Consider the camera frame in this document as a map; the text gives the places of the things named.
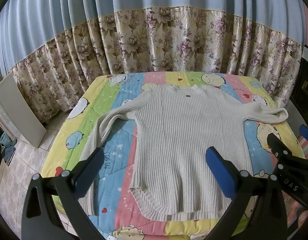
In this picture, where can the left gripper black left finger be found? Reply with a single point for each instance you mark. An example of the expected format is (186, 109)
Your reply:
(40, 219)

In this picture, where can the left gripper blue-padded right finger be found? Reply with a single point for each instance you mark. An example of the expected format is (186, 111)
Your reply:
(268, 219)

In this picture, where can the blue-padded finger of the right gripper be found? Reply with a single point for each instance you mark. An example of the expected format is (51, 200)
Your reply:
(303, 130)

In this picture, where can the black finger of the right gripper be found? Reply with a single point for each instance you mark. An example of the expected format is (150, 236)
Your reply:
(277, 147)

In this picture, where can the cream ribbed knit sweater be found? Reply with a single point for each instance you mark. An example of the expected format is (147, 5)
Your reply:
(175, 126)

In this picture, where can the dark cabinet at right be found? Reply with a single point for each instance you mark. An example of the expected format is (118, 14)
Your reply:
(299, 95)

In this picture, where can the white leaning board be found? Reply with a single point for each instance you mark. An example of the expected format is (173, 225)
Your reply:
(16, 117)

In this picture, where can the blue cloth on floor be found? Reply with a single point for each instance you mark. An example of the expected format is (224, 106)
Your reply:
(7, 147)

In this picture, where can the blue and floral curtain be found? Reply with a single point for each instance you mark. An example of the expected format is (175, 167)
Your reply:
(56, 48)

